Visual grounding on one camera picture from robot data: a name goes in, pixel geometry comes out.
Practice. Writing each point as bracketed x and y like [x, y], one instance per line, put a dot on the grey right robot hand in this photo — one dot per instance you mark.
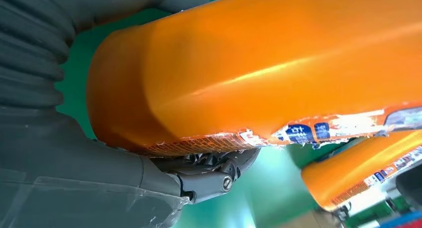
[82, 187]

